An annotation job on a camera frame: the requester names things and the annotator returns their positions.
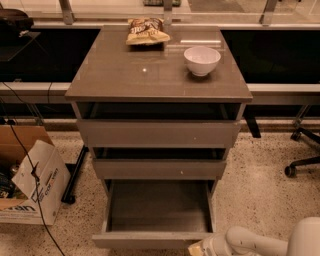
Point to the yellow covered gripper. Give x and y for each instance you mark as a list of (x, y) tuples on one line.
[(214, 246)]

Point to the grey bottom drawer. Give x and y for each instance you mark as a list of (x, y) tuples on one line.
[(156, 214)]

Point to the grey drawer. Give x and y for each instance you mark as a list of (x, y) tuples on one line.
[(160, 125), (160, 163), (156, 214)]

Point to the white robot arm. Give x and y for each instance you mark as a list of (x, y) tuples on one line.
[(238, 241)]

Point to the grey middle drawer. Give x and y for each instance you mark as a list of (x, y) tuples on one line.
[(160, 163)]

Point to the grey drawer cabinet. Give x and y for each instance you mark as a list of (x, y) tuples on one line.
[(114, 72)]

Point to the grey top drawer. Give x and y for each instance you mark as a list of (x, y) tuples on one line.
[(160, 125)]

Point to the black table leg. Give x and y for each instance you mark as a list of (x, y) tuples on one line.
[(74, 170)]

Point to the open cardboard box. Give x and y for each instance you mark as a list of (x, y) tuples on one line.
[(40, 175)]

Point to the white ceramic bowl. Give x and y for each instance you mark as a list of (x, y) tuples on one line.
[(201, 60)]

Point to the brown chip bag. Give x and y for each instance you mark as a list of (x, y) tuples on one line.
[(146, 31)]

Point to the black bag on shelf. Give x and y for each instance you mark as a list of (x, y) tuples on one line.
[(14, 22)]

